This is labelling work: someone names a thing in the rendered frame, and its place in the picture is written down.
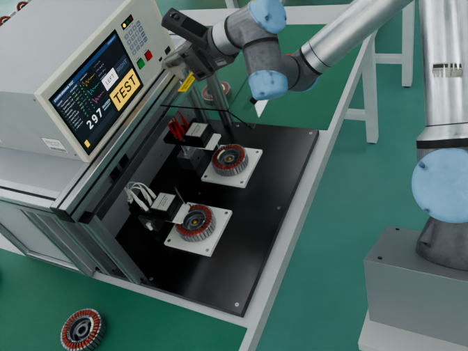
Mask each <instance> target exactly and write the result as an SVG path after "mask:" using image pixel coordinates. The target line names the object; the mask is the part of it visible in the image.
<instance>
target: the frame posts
mask: <svg viewBox="0 0 468 351"><path fill-rule="evenodd" d="M193 110H194V113H195V115H196V118H197V120H198V122H199V123H202V122H203V123H207V120H208V119H209V117H208V114H207V111H206V110H203V109H193ZM218 112H219V116H220V118H221V121H222V123H223V125H224V126H226V125H228V126H231V125H232V123H233V121H234V120H233V117H232V115H231V114H230V113H228V112H227V111H218ZM51 218H52V219H53V220H54V221H55V222H56V223H57V224H58V226H59V227H60V228H61V229H62V230H63V231H64V232H65V233H66V234H67V235H68V236H69V237H70V239H71V240H72V241H73V242H74V243H75V244H76V245H77V246H78V247H79V248H80V249H81V250H82V251H83V252H84V253H85V254H86V255H87V256H88V257H89V258H90V259H91V261H92V262H93V263H94V264H95V265H96V266H97V267H98V268H99V269H100V270H101V271H102V273H103V274H108V275H110V276H111V275H112V274H113V272H112V270H114V269H116V266H115V265H114V263H115V264H116V265H117V267H118V268H119V269H120V270H121V271H122V273H123V274H124V275H125V276H126V277H127V278H128V279H129V280H130V281H131V282H132V283H134V282H135V283H136V284H140V283H141V280H140V278H143V277H144V276H145V275H144V273H143V272H142V271H141V270H140V269H139V268H138V266H137V265H136V264H135V262H134V261H133V260H132V259H131V258H130V257H129V255H128V254H127V253H126V251H125V250H124V249H123V248H122V246H120V244H119V243H118V242H117V240H116V239H115V238H114V237H113V235H112V234H111V233H110V232H109V231H108V229H107V228H106V227H105V226H104V224H103V223H102V222H101V221H100V220H99V218H98V217H97V216H96V215H95V213H92V212H87V211H85V212H84V213H83V215H82V216H81V217H80V219H79V220H78V222H79V223H80V224H81V225H82V226H83V228H82V227H81V226H80V225H79V223H78V222H77V221H76V222H75V223H71V222H69V221H63V220H60V219H56V218H53V217H51ZM84 229H85V230H86V231H87V232H88V233H87V232H86V231H85V230H84ZM88 234H89V235H90V236H91V237H92V238H93V239H92V238H91V237H90V236H89V235H88ZM94 240H95V241H96V242H97V244H96V243H95V242H94ZM98 245H99V246H100V247H101V248H102V250H101V248H99V246H98ZM104 252H105V253H106V254H107V255H106V254H105V253H104ZM109 257H110V259H112V261H113V262H114V263H113V262H112V261H111V260H110V259H109Z"/></svg>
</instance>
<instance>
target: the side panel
mask: <svg viewBox="0 0 468 351"><path fill-rule="evenodd" d="M0 234H2V235H3V236H4V237H5V238H6V239H7V240H8V241H9V242H11V243H12V244H13V245H14V246H15V247H17V248H18V249H19V250H20V251H21V252H22V253H23V254H24V255H25V256H27V257H30V258H33V259H36V260H39V261H42V262H44V263H49V264H51V265H55V266H57V267H61V268H63V269H66V270H70V271H73V272H76V273H79V274H83V275H85V276H89V277H92V276H93V272H96V269H94V270H93V271H90V270H89V269H88V268H87V267H86V266H85V265H84V264H83V263H82V262H81V261H80V260H79V259H78V258H77V257H76V256H75V255H74V254H73V253H72V252H71V250H69V248H67V247H66V246H65V245H64V243H62V241H60V240H59V239H58V238H57V236H55V234H53V232H51V231H50V230H49V229H48V227H47V226H46V225H45V224H44V223H43V222H42V221H41V220H40V219H39V218H38V217H37V216H36V215H35V214H34V213H33V212H29V211H26V210H20V209H17V208H12V207H9V206H7V205H2V204H0Z"/></svg>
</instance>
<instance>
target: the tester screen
mask: <svg viewBox="0 0 468 351"><path fill-rule="evenodd" d="M124 55H125V56H126V54H125V52H124V50H123V48H122V46H121V45H120V43H119V41H118V39H117V37H116V34H114V35H113V36H112V37H111V38H110V39H109V40H108V42H107V43H106V44H105V45H104V46H103V47H102V48H101V49H100V50H99V51H98V53H97V54H96V55H95V56H94V57H93V58H92V59H91V60H90V61H89V62H88V63H87V64H86V65H85V66H84V67H83V68H82V69H81V70H80V71H79V73H78V74H77V75H76V76H75V77H74V78H73V79H72V80H71V81H70V82H69V83H68V85H67V86H66V87H65V88H64V89H63V90H62V91H61V92H60V93H59V94H58V95H57V96H56V97H55V98H54V99H53V100H52V102H53V103H54V105H55V106H56V108H57V109H58V110H59V111H60V113H61V115H62V116H63V117H64V119H65V120H66V121H67V123H68V125H69V126H70V127H71V128H72V130H73V131H74V133H75V134H76V135H77V137H78V138H79V140H80V141H81V142H82V144H83V145H84V147H85V148H86V149H87V151H88V152H89V151H90V149H91V148H92V147H93V146H94V145H95V143H96V142H97V141H98V139H99V138H100V137H101V136H102V135H103V133H104V132H105V131H106V129H107V128H108V127H109V126H110V124H111V123H112V122H113V121H114V119H115V118H116V117H117V115H118V114H119V113H120V112H121V111H122V109H123V108H124V107H125V105H126V104H127V103H128V102H129V101H130V99H131V98H132V96H133V95H134V94H135V93H136V92H137V91H138V89H139V88H140V87H141V83H140V82H139V83H140V85H139V86H138V88H137V89H136V90H135V92H133V94H132V95H131V96H130V98H129V99H128V100H127V102H126V103H125V104H124V105H123V106H122V108H121V109H120V110H119V111H118V109H117V108H116V105H115V104H114V102H113V100H112V99H111V97H110V94H111V93H112V92H113V90H114V89H115V88H116V87H117V85H119V83H120V82H121V81H122V80H123V78H124V77H125V76H126V75H127V73H128V72H129V71H130V70H131V69H133V68H132V66H131V64H130V62H129V60H128V58H127V56H126V58H127V60H128V62H129V64H130V65H129V66H128V67H127V68H126V70H125V71H124V72H123V73H122V75H121V76H120V77H119V78H118V79H117V80H116V81H115V82H114V84H113V85H112V86H111V88H110V89H109V90H108V91H107V90H106V88H105V87H104V84H103V83H102V80H103V79H104V77H105V76H106V75H107V74H108V73H109V71H110V70H111V69H112V68H113V67H114V66H115V64H117V62H119V60H120V59H121V58H122V57H123V56H124ZM137 79H138V77H137ZM138 80H139V79H138ZM99 107H101V109H102V110H103V112H104V115H103V117H101V119H100V120H99V121H98V122H97V124H96V125H95V127H94V128H93V129H92V130H91V131H90V130H89V129H88V128H87V126H86V124H85V123H86V122H87V121H88V119H89V118H90V117H91V116H92V115H93V114H94V113H95V111H96V110H97V109H98V108H99ZM112 108H113V109H114V111H115V112H116V113H115V114H114V116H113V117H112V118H111V120H110V121H109V122H108V123H107V124H106V125H105V127H104V128H103V129H102V131H101V132H100V133H99V134H98V135H97V137H96V138H95V139H94V141H93V142H92V143H91V145H90V146H89V147H87V146H86V144H85V141H86V140H87V139H88V138H89V136H90V135H91V134H92V133H93V131H94V130H95V129H96V128H97V126H98V125H99V124H100V123H101V122H102V120H103V119H104V118H105V117H106V115H107V114H108V113H109V112H110V111H111V109H112Z"/></svg>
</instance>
